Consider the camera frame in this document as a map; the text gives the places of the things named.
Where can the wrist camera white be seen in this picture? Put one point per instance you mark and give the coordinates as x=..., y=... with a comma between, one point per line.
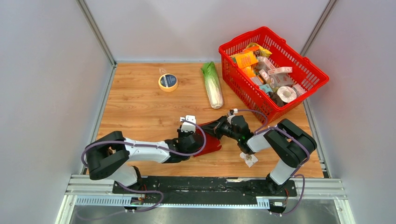
x=230, y=114
x=188, y=124

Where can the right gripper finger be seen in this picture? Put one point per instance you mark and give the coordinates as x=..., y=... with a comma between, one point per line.
x=214, y=123
x=212, y=130

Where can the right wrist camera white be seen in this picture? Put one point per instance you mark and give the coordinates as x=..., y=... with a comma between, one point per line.
x=230, y=114

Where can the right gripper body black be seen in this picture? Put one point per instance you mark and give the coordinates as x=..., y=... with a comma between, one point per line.
x=226, y=130

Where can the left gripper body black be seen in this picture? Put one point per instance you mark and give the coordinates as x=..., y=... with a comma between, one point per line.
x=183, y=135

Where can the pink white long box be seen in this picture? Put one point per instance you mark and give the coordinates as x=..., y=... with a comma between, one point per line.
x=280, y=70

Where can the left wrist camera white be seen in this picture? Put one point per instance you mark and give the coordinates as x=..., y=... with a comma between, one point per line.
x=188, y=124

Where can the napa cabbage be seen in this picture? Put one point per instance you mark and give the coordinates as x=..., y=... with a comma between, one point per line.
x=212, y=85

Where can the small clear plastic packet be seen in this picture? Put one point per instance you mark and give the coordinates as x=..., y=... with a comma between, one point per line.
x=249, y=159

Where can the aluminium frame rail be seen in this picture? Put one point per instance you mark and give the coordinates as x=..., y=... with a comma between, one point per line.
x=109, y=193

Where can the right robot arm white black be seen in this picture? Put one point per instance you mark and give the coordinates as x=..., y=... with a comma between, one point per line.
x=293, y=145

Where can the yellow masking tape roll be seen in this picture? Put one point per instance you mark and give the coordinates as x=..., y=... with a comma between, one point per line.
x=168, y=82

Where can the toilet paper roll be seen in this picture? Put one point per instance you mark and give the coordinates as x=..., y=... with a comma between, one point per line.
x=286, y=94

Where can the orange snack box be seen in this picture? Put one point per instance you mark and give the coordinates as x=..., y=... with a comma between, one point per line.
x=244, y=59

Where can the red plastic shopping basket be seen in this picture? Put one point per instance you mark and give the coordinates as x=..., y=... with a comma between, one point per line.
x=267, y=74

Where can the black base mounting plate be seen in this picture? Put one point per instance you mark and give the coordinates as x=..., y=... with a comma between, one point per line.
x=212, y=190

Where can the yellow snack bag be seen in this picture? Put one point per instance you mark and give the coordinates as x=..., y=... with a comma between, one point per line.
x=257, y=50

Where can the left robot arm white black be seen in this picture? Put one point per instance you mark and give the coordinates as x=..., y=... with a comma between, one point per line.
x=107, y=157

